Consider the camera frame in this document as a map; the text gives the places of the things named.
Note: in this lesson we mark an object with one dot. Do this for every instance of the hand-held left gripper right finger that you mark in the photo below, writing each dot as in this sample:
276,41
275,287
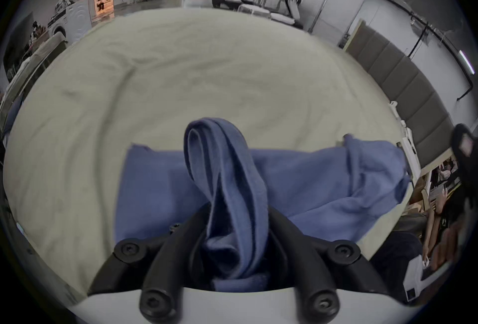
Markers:
313,266

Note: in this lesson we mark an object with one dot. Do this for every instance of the person's right hand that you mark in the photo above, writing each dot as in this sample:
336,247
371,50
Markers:
446,248

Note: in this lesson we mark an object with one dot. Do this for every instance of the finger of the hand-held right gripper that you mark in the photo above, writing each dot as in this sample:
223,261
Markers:
463,150

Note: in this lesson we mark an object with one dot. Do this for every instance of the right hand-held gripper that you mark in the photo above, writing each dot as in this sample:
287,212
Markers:
414,277

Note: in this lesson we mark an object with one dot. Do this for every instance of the white washing machine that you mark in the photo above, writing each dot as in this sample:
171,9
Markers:
73,18

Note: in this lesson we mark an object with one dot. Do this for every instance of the grey padded headboard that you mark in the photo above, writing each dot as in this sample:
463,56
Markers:
414,91

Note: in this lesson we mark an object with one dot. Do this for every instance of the bed with beige sheet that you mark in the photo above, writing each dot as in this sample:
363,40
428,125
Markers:
209,68

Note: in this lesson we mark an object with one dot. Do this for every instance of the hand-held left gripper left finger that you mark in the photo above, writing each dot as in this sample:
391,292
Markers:
160,262

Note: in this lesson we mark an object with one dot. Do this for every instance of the blue shirt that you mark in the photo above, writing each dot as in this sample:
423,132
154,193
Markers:
231,180

